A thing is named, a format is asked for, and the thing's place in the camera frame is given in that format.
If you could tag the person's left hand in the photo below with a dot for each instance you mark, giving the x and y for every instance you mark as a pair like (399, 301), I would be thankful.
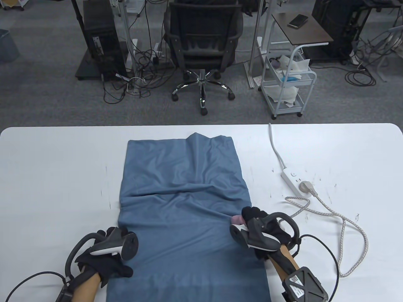
(110, 267)

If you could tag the person's right hand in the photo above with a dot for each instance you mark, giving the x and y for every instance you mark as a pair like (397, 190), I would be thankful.
(252, 214)

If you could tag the pink electric iron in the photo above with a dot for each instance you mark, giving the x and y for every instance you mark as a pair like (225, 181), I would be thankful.
(237, 219)

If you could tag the blue pillowcase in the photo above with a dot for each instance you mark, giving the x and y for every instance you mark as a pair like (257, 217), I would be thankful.
(189, 176)

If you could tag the person's right forearm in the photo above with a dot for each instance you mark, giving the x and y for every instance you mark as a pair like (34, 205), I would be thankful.
(285, 254)

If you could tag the person's left forearm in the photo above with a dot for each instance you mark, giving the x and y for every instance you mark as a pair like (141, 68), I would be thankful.
(86, 288)

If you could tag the grey white left hand controller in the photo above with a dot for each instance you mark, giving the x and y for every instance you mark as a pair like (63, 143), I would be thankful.
(116, 242)

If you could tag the grey white hand controller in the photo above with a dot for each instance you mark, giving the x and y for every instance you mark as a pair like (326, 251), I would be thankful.
(258, 239)
(116, 242)

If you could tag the grey white right hand controller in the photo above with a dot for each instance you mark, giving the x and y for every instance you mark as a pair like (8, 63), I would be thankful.
(258, 239)

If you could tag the white rolling cart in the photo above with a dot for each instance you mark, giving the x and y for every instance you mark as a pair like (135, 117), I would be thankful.
(274, 108)

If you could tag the white table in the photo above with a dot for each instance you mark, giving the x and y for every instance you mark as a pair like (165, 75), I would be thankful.
(47, 173)

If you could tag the pile of white papers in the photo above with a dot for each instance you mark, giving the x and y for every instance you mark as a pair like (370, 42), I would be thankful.
(283, 92)

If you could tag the blue cloth item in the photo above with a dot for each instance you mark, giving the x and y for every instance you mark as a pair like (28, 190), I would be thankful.
(289, 78)

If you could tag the purple round object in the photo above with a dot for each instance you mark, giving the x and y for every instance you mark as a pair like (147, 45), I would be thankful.
(275, 64)

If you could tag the crumpled white paper sheets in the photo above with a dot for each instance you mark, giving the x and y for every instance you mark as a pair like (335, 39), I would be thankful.
(296, 64)

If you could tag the black office chair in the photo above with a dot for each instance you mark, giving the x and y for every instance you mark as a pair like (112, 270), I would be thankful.
(204, 41)

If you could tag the brown side table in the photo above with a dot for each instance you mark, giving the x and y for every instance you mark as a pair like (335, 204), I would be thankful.
(308, 34)

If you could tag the smartphone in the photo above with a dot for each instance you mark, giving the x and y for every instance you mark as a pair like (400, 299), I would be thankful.
(297, 21)

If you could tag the black floor stand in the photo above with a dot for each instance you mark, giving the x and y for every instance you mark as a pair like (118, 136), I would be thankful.
(86, 67)

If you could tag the black computer tower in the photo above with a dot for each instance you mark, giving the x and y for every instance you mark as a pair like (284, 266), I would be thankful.
(100, 31)
(330, 25)

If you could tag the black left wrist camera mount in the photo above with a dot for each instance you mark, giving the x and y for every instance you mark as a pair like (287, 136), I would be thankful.
(64, 294)

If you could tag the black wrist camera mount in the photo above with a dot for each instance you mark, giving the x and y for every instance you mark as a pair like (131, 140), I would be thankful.
(64, 294)
(305, 286)

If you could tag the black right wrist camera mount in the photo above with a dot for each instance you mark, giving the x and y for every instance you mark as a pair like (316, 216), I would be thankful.
(305, 286)

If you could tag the white metal frame post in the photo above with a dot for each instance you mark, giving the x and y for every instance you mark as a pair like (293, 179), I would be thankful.
(252, 56)
(129, 50)

